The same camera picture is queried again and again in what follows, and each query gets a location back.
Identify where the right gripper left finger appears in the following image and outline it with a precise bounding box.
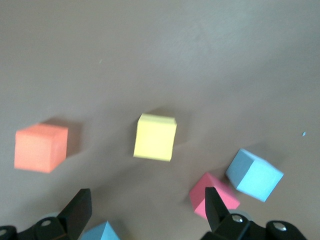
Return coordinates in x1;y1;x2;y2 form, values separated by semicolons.
0;188;93;240

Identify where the yellow foam cube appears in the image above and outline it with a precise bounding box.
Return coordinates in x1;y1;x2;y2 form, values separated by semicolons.
133;113;178;163

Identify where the red foam cube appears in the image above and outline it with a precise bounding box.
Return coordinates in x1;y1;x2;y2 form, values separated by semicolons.
189;171;241;221

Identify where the blue foam cube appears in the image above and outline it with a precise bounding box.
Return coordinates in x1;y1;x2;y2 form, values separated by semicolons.
225;148;285;203
81;220;119;240

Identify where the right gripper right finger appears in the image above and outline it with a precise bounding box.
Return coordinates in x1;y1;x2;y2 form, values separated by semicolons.
201;186;308;240

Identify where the brown table mat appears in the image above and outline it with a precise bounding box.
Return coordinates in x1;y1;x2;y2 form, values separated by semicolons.
0;0;320;240

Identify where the orange foam cube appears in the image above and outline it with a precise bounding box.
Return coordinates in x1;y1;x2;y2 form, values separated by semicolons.
14;119;69;174

